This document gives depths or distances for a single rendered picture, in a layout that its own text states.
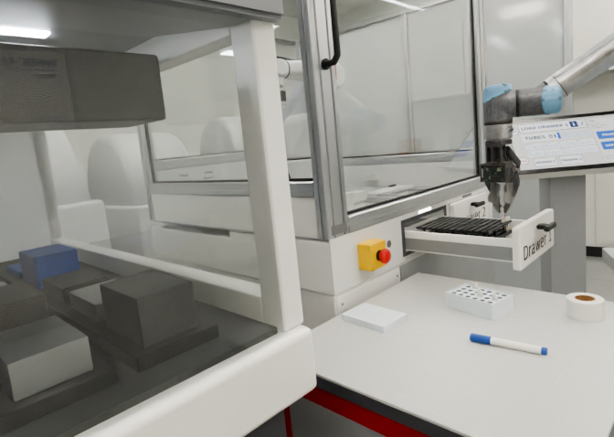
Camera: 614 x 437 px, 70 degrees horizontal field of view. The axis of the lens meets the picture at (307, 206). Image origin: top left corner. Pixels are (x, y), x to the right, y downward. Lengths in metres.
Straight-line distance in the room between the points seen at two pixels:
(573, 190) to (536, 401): 1.64
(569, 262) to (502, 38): 1.43
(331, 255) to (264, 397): 0.51
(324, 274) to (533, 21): 2.30
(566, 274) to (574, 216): 0.28
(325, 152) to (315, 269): 0.30
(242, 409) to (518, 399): 0.43
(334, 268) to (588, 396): 0.58
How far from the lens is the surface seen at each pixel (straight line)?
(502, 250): 1.24
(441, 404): 0.78
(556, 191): 2.32
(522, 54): 3.06
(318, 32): 1.11
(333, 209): 1.09
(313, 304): 1.19
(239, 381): 0.63
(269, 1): 0.65
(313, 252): 1.13
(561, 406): 0.82
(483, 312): 1.08
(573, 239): 2.40
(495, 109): 1.34
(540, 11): 3.07
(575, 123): 2.39
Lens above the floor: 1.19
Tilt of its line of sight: 8 degrees down
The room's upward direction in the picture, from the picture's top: 6 degrees counter-clockwise
